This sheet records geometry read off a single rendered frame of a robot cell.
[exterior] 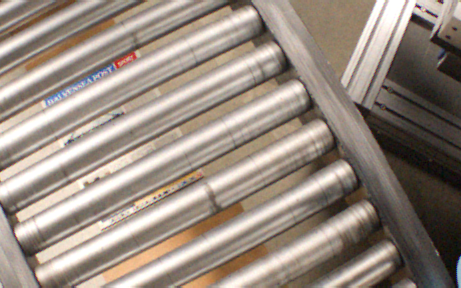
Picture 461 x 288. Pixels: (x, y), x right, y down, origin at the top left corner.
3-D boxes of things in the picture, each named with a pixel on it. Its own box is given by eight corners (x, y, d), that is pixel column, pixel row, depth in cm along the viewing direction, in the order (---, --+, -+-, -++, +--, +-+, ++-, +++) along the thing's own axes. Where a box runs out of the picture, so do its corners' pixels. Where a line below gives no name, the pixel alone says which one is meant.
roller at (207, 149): (315, 110, 110) (321, 101, 106) (25, 262, 103) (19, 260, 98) (297, 80, 111) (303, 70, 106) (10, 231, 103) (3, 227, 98)
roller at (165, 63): (270, 36, 113) (273, 23, 108) (-11, 183, 105) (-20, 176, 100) (253, 9, 114) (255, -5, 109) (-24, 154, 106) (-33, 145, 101)
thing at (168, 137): (205, 175, 184) (206, 174, 183) (101, 230, 179) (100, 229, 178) (135, 47, 191) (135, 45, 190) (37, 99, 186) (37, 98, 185)
